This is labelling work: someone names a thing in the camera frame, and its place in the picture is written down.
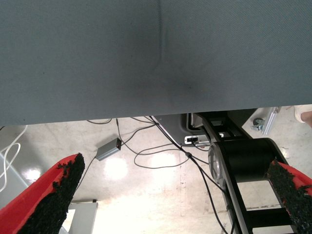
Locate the small grey metal box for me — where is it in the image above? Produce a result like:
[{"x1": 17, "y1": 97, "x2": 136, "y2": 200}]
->
[{"x1": 95, "y1": 137, "x2": 122, "y2": 161}]

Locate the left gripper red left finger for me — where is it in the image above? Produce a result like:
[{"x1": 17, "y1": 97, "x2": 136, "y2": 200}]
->
[{"x1": 0, "y1": 153, "x2": 86, "y2": 234}]

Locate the black drum with steel rim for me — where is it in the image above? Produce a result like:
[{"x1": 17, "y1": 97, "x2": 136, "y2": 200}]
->
[{"x1": 208, "y1": 137, "x2": 286, "y2": 190}]

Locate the white cabinet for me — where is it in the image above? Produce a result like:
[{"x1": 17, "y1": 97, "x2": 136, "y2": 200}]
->
[{"x1": 59, "y1": 199, "x2": 99, "y2": 234}]

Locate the dark grey base panel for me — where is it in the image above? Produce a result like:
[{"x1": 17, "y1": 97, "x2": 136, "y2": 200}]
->
[{"x1": 156, "y1": 114, "x2": 187, "y2": 144}]

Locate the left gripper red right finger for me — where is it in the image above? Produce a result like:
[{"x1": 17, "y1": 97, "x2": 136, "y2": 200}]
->
[{"x1": 267, "y1": 157, "x2": 312, "y2": 234}]

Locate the thick black floor cable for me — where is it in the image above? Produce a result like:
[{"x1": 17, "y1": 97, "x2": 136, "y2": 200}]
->
[{"x1": 148, "y1": 116, "x2": 236, "y2": 234}]

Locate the black caster wheel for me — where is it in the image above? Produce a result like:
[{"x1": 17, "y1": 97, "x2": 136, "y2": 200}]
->
[{"x1": 252, "y1": 117, "x2": 266, "y2": 130}]

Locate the white floor cable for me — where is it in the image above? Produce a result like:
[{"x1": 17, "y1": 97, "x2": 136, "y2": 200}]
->
[{"x1": 0, "y1": 125, "x2": 28, "y2": 193}]

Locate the small white hub device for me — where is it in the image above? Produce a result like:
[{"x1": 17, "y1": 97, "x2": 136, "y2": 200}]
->
[{"x1": 184, "y1": 135, "x2": 212, "y2": 146}]

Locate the person's foot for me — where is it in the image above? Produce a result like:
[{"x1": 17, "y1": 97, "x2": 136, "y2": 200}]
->
[{"x1": 293, "y1": 104, "x2": 312, "y2": 128}]

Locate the dark grey table cloth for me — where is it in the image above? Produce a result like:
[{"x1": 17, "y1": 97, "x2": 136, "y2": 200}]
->
[{"x1": 0, "y1": 0, "x2": 312, "y2": 127}]

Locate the black ladder-shaped base frame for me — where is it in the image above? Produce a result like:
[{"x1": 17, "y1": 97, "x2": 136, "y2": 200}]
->
[{"x1": 195, "y1": 107, "x2": 302, "y2": 234}]

